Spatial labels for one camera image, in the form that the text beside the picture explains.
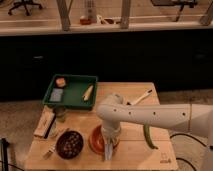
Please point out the black stand at left edge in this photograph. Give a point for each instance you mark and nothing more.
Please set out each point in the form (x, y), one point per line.
(4, 157)

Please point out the white box with black edge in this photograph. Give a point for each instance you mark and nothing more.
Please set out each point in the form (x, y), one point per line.
(44, 124)

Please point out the metal fork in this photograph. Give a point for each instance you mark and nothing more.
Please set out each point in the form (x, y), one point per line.
(52, 149)

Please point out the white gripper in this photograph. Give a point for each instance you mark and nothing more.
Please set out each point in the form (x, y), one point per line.
(110, 133)

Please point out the yellow corn cob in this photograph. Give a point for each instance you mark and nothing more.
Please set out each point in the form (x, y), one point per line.
(87, 93)

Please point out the orange sponge cube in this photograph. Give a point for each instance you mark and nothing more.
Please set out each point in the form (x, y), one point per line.
(60, 82)

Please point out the black office chair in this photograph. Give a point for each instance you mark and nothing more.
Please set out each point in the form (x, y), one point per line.
(24, 3)

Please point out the dark bowl with nuts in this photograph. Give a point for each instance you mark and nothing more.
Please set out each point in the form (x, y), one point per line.
(69, 144)

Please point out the small glass jar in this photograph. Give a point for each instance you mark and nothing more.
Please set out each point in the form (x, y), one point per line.
(60, 113)

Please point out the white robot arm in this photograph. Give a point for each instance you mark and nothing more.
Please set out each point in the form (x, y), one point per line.
(196, 119)

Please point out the red bowl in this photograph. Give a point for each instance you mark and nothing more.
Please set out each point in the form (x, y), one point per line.
(97, 141)

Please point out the grey sponge pad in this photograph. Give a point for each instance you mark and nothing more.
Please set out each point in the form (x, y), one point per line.
(56, 95)

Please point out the red object on shelf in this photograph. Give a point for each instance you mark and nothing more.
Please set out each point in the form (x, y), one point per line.
(85, 21)

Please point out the green plastic tray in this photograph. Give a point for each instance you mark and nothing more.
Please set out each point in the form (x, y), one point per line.
(73, 92)

